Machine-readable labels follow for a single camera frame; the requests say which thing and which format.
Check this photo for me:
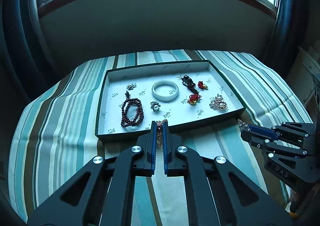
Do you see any black cord bead pendant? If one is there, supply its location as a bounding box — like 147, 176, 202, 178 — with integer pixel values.
178, 75, 199, 95

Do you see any dark green jewelry tray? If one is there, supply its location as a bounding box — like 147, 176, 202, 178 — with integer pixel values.
95, 60, 246, 142

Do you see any large pearl cluster brooch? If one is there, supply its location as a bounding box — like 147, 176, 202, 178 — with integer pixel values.
209, 94, 228, 111

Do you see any person's right hand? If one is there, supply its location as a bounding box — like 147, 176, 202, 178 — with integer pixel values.
289, 184, 319, 217

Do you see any rose gold chain necklace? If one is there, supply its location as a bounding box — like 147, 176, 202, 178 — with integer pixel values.
155, 119, 169, 152

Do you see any red tassel gold charm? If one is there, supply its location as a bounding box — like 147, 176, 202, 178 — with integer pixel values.
197, 81, 208, 90

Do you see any white bedside cabinet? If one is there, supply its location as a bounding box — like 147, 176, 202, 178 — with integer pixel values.
286, 42, 319, 107

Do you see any red knotted cord gold charm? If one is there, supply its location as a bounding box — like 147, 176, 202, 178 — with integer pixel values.
187, 94, 202, 106

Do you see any dark blue curtain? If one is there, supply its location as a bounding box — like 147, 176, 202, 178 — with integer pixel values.
263, 0, 310, 76

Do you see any small pearl flower brooch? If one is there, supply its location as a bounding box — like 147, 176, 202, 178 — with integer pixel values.
126, 83, 137, 90

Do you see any silver rhinestone bar brooch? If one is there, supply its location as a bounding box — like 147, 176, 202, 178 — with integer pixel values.
238, 119, 250, 132

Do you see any white jade bangle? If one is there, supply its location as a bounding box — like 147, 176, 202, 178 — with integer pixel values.
151, 80, 179, 102

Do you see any dark red bead bracelet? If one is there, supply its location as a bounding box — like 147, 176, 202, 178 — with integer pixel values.
120, 89, 145, 128

